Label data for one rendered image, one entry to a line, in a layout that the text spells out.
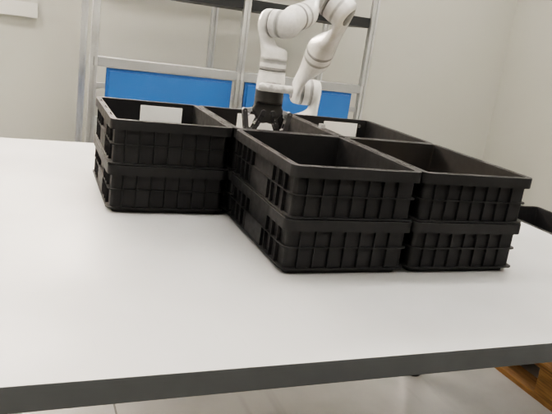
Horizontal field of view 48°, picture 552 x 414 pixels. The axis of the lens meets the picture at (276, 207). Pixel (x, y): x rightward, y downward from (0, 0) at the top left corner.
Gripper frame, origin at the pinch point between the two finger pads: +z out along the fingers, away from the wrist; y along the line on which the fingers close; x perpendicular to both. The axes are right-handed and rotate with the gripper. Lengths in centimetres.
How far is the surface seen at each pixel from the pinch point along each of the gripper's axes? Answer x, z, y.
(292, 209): 48.1, 4.6, 4.8
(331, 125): -33.0, -2.3, -31.0
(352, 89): -213, -3, -109
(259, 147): 29.5, -3.8, 8.2
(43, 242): 35, 18, 52
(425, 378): -25, 88, -81
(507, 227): 44, 7, -49
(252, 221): 29.5, 13.3, 7.7
